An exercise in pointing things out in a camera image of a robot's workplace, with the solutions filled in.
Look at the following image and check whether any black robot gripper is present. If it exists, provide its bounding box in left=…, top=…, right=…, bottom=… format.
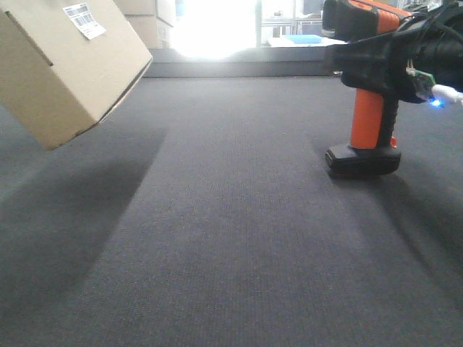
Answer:
left=322, top=1, right=462, bottom=103

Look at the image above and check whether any orange black barcode scanner gun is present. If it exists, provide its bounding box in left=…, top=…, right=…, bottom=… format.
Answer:
left=322, top=1, right=409, bottom=176

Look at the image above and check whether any brown cardboard package box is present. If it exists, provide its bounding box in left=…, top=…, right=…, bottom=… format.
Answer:
left=1, top=1, right=152, bottom=150

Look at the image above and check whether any stacked cardboard boxes background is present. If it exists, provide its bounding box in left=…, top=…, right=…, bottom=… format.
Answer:
left=115, top=0, right=177, bottom=48

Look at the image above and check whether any white barcode shipping label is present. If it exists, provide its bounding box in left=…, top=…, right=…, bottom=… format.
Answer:
left=62, top=2, right=106, bottom=40

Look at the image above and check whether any white grey gripper cable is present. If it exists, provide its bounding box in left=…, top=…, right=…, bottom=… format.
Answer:
left=432, top=85, right=463, bottom=107

